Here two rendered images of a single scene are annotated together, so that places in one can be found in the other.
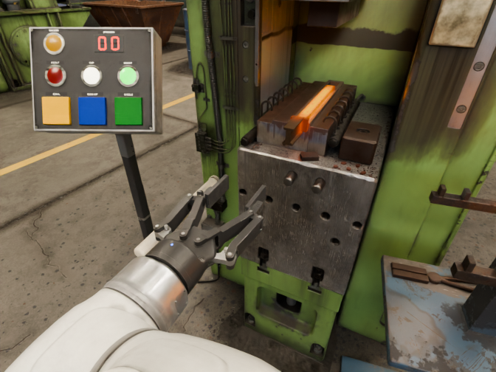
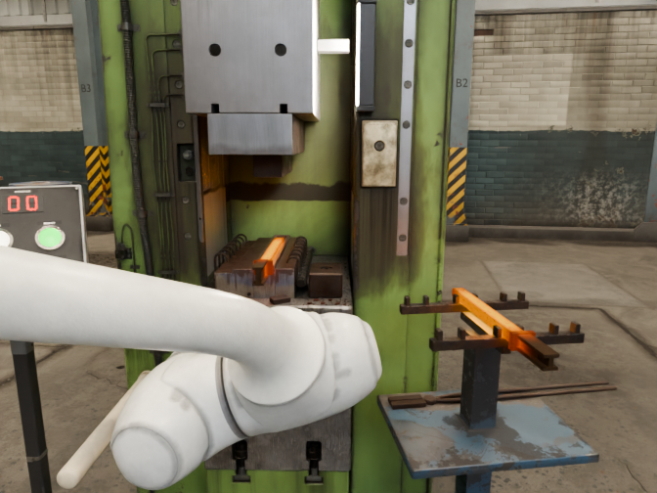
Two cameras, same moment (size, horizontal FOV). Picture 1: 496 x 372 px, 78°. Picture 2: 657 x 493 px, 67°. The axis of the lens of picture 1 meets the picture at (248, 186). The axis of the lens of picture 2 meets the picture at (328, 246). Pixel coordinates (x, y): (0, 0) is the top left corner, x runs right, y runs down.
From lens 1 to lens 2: 45 cm
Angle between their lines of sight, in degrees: 32
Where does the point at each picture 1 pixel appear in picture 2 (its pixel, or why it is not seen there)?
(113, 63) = (28, 225)
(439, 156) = (399, 285)
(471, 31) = (389, 174)
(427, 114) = (377, 246)
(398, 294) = (403, 421)
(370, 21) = (304, 176)
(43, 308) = not seen: outside the picture
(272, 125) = (233, 275)
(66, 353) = (186, 365)
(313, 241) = not seen: hidden behind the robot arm
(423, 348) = (437, 453)
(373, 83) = (320, 234)
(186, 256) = not seen: hidden behind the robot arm
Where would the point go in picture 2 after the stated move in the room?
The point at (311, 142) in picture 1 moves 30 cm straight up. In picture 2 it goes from (278, 285) to (276, 163)
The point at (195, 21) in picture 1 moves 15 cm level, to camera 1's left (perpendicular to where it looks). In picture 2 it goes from (121, 179) to (59, 181)
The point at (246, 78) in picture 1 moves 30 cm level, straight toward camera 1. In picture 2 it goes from (188, 235) to (212, 257)
